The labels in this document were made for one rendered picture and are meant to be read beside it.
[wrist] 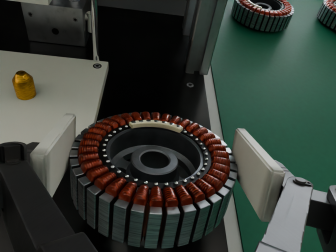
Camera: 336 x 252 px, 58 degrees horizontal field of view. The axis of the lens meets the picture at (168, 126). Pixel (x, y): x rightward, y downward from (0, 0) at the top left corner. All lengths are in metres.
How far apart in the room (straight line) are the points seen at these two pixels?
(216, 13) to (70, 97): 0.19
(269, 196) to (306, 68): 0.40
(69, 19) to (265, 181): 0.33
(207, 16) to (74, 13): 0.17
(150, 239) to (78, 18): 0.31
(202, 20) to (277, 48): 0.23
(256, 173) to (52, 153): 0.11
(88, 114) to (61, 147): 0.14
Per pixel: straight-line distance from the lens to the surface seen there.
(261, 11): 0.59
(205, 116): 0.35
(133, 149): 0.24
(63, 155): 0.19
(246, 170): 0.19
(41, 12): 0.43
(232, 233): 0.30
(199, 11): 0.37
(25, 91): 0.34
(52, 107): 0.33
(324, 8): 0.72
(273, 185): 0.16
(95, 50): 0.38
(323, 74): 0.55
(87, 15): 0.43
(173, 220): 0.17
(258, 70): 0.49
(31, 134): 0.31
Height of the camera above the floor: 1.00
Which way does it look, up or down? 45 degrees down
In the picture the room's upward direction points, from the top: 10 degrees clockwise
